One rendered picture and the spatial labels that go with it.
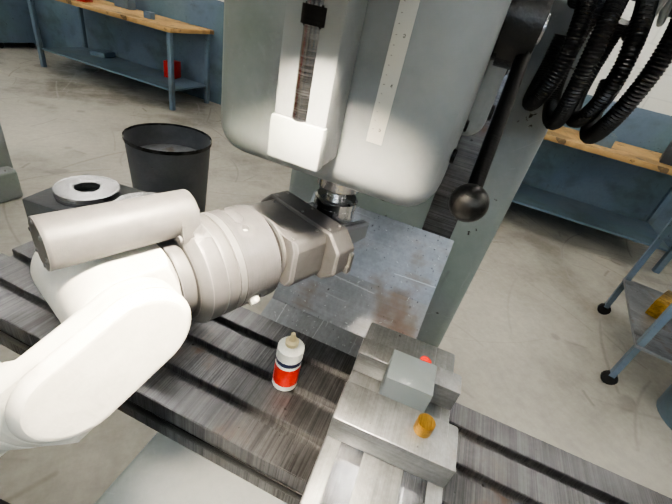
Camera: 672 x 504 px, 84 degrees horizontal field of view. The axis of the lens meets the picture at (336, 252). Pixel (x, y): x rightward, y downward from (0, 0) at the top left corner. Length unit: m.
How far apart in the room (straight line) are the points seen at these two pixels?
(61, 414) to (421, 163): 0.27
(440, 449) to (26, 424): 0.40
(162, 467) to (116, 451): 1.02
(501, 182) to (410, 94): 0.51
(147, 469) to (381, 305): 0.49
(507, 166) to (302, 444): 0.57
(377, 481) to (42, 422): 0.35
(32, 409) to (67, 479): 1.41
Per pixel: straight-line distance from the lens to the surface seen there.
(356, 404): 0.50
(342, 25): 0.25
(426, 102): 0.28
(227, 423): 0.60
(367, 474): 0.51
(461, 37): 0.27
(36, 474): 1.72
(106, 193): 0.69
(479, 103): 0.46
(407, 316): 0.81
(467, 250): 0.82
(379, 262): 0.81
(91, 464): 1.68
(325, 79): 0.25
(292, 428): 0.60
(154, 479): 0.66
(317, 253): 0.36
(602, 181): 4.88
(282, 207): 0.39
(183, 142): 2.68
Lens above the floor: 1.44
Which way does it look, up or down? 33 degrees down
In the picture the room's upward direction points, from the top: 13 degrees clockwise
